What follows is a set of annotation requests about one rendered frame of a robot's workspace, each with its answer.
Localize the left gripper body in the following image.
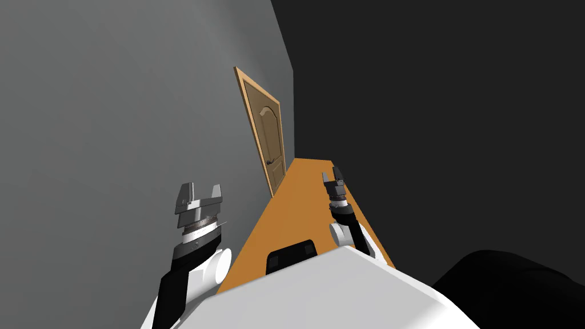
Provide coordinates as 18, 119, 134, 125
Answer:
175, 196, 224, 230

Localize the brown wooden door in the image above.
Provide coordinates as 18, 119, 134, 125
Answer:
233, 66, 287, 199

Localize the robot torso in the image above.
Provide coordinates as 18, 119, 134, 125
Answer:
175, 238, 482, 329

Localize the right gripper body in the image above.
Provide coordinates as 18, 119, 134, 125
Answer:
323, 179, 347, 202

